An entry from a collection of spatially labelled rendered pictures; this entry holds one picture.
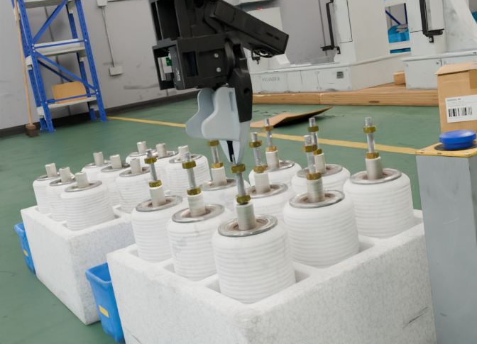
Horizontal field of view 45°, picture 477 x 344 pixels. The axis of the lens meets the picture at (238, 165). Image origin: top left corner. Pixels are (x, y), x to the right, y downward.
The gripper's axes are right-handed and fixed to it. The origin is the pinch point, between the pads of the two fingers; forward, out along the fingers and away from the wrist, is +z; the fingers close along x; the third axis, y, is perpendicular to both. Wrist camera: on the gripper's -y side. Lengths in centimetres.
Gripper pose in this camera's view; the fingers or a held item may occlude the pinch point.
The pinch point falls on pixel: (238, 150)
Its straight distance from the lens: 69.4
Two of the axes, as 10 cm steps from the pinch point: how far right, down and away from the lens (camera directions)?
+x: 5.1, 0.8, -8.6
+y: -8.5, 2.4, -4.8
